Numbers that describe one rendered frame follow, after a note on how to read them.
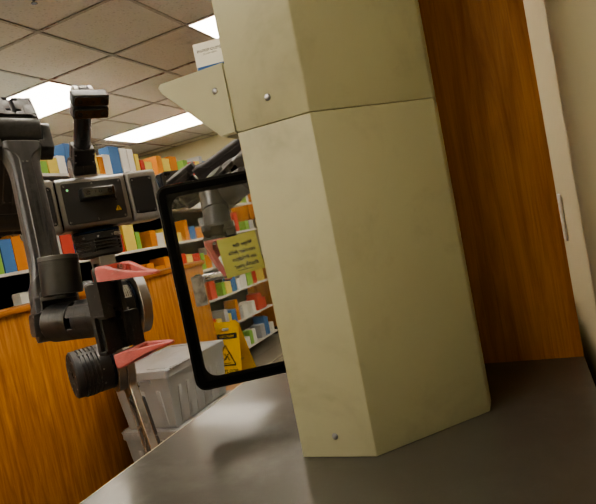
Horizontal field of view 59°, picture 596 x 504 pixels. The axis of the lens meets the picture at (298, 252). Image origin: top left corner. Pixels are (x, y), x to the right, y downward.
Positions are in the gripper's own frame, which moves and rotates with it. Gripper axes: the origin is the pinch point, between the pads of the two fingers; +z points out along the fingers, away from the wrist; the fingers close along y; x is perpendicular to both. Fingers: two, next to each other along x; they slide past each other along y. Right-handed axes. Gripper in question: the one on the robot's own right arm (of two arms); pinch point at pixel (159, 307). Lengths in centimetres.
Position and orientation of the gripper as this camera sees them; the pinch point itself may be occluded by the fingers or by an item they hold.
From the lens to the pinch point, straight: 74.2
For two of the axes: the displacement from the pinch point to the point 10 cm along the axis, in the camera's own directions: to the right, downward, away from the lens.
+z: 9.0, -1.6, -4.0
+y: -1.9, -9.8, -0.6
